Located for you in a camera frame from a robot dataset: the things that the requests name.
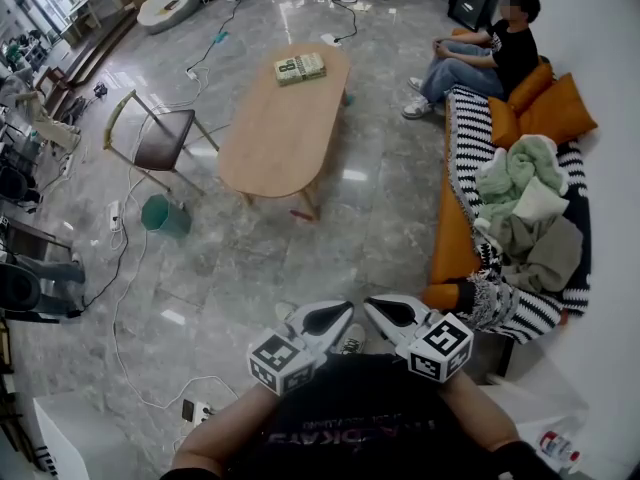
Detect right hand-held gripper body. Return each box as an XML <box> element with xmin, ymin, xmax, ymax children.
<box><xmin>384</xmin><ymin>303</ymin><xmax>475</xmax><ymax>383</ymax></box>

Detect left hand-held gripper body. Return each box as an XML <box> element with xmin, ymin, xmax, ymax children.
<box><xmin>247</xmin><ymin>305</ymin><xmax>346</xmax><ymax>397</ymax></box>

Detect person's left forearm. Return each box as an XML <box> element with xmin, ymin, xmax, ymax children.
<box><xmin>171</xmin><ymin>381</ymin><xmax>282</xmax><ymax>475</ymax></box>

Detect person's right forearm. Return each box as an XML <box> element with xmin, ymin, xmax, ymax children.
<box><xmin>436</xmin><ymin>369</ymin><xmax>522</xmax><ymax>455</ymax></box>

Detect wooden coffee table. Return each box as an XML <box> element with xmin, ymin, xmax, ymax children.
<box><xmin>217</xmin><ymin>42</ymin><xmax>352</xmax><ymax>222</ymax></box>

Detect orange sofa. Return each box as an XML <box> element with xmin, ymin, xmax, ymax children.
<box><xmin>422</xmin><ymin>27</ymin><xmax>600</xmax><ymax>315</ymax></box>

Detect person's black printed shirt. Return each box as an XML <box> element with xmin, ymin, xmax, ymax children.
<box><xmin>159</xmin><ymin>351</ymin><xmax>551</xmax><ymax>480</ymax></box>

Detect grey garment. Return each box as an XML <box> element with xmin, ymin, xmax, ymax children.
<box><xmin>498</xmin><ymin>214</ymin><xmax>585</xmax><ymax>295</ymax></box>

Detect clear water bottle red label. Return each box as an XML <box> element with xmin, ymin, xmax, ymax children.
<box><xmin>536</xmin><ymin>430</ymin><xmax>582</xmax><ymax>465</ymax></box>

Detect white garment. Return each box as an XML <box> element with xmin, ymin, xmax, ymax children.
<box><xmin>511</xmin><ymin>176</ymin><xmax>570</xmax><ymax>221</ymax></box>

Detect black white striped blanket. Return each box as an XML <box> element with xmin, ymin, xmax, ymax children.
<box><xmin>444</xmin><ymin>84</ymin><xmax>593</xmax><ymax>345</ymax></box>

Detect green waste bin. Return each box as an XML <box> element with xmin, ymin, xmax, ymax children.
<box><xmin>140</xmin><ymin>193</ymin><xmax>193</xmax><ymax>241</ymax></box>

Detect light green fleece blanket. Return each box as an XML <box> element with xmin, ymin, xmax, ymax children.
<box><xmin>473</xmin><ymin>134</ymin><xmax>572</xmax><ymax>239</ymax></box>

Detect white cabinet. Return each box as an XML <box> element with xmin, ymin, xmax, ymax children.
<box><xmin>31</xmin><ymin>391</ymin><xmax>132</xmax><ymax>480</ymax></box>

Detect brown seat metal chair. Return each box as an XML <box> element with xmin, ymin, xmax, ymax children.
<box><xmin>102</xmin><ymin>88</ymin><xmax>221</xmax><ymax>197</ymax></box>

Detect green and white book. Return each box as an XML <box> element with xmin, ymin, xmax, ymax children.
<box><xmin>273</xmin><ymin>51</ymin><xmax>328</xmax><ymax>88</ymax></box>

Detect large orange cushion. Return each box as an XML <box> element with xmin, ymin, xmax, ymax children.
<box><xmin>487</xmin><ymin>72</ymin><xmax>600</xmax><ymax>150</ymax></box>

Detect small orange cushion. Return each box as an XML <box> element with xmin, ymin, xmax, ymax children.
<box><xmin>506</xmin><ymin>56</ymin><xmax>555</xmax><ymax>115</ymax></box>

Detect black office chair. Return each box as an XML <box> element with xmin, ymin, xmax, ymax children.
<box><xmin>0</xmin><ymin>261</ymin><xmax>87</xmax><ymax>325</ymax></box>

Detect white beanbag seat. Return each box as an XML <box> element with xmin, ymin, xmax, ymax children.
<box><xmin>136</xmin><ymin>0</ymin><xmax>202</xmax><ymax>36</ymax></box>

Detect white cable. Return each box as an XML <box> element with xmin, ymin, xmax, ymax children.
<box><xmin>110</xmin><ymin>157</ymin><xmax>240</xmax><ymax>410</ymax></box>

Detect black cable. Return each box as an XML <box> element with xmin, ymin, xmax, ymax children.
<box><xmin>67</xmin><ymin>202</ymin><xmax>130</xmax><ymax>318</ymax></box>

